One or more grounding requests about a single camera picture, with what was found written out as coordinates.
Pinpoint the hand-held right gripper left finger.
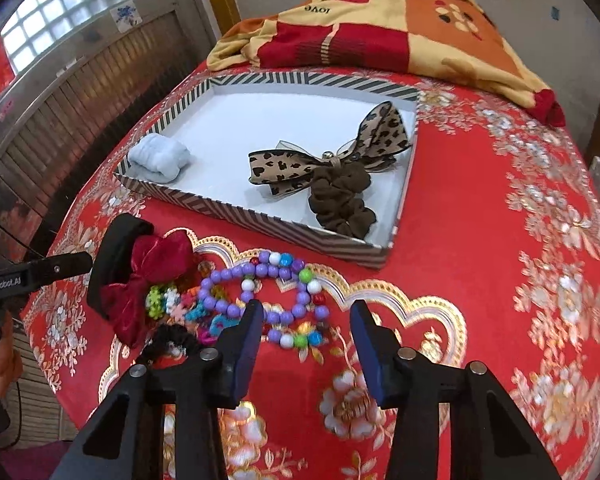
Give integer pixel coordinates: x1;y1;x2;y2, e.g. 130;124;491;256
50;299;265;480

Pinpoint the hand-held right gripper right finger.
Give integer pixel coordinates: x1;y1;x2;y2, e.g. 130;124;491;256
349;299;563;480

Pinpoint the black scrunchie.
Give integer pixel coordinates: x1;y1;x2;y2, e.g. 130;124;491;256
140;324;202;367

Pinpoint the wooden slatted door panel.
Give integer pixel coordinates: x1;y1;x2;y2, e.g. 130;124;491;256
0;10;216;261

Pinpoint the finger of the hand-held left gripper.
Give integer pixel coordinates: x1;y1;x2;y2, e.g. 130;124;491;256
24;251;94;295

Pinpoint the multicolour bead bracelet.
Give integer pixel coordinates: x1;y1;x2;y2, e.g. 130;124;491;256
240;252;331;352

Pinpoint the red floral bedspread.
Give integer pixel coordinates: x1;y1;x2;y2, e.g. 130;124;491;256
20;55;600;480

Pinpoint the glass block window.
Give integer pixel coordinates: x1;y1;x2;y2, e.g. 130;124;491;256
0;0;181;76

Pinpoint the leopard bow brown scrunchie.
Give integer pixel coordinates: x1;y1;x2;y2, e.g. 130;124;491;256
247;101;413;238

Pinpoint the person's left hand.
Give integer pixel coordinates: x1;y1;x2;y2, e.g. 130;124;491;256
0;317;25;397

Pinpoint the red and yellow printed blanket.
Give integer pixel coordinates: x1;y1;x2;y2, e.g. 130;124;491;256
206;0;567;128

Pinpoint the purple bead bracelet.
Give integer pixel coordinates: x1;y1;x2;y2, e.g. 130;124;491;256
197;251;331;346

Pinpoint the colourful plastic flower bracelet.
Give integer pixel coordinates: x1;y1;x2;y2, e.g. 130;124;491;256
146;282;233;347

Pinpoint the striped cardboard box tray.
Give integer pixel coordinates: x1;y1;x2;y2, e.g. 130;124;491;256
114;72;421;270

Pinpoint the red velvet bow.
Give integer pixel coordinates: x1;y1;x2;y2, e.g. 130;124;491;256
86;213;196;347

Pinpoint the blue flower sticker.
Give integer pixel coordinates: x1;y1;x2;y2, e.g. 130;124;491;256
111;2;143;28

